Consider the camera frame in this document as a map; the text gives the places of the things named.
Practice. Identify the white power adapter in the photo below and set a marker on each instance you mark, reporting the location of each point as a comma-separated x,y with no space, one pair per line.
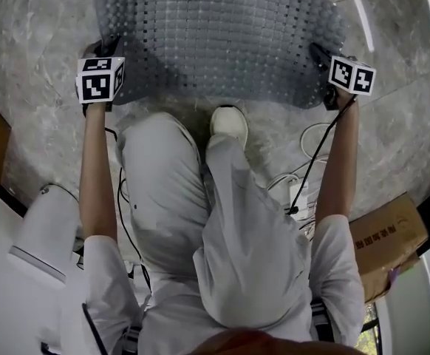
299,200

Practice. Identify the person's right forearm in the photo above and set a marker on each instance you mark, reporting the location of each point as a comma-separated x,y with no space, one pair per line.
338,161

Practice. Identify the white toilet with closed lid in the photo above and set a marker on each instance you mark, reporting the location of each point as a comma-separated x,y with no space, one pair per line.
48,228

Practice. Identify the person's right white shoe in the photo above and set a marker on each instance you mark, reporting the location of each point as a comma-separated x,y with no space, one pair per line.
229,124

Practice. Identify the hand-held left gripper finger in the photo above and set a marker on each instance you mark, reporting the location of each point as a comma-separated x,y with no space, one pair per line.
113,46

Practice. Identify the taped brown cardboard box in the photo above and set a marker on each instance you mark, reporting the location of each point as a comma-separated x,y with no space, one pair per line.
388,231

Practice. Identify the person's light grey trousers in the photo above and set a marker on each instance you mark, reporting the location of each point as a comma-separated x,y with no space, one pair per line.
170,198

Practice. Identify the person's face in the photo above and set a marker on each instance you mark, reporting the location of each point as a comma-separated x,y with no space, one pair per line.
274,344

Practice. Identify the grey perforated rubber mat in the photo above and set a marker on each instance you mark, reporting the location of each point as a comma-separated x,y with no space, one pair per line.
218,43

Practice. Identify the person's white shirt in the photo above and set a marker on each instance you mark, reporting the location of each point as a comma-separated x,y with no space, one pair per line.
333,272

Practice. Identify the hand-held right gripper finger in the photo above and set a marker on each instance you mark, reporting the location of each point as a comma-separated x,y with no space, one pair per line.
320,54

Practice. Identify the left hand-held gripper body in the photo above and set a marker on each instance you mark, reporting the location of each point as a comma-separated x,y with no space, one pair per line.
97,87

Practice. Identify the person's left forearm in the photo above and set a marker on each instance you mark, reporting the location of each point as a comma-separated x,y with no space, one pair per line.
97,172

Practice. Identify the window with green view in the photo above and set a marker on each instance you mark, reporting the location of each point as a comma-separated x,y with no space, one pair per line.
370,327

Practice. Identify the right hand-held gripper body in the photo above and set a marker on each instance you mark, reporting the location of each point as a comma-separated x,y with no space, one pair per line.
351,76

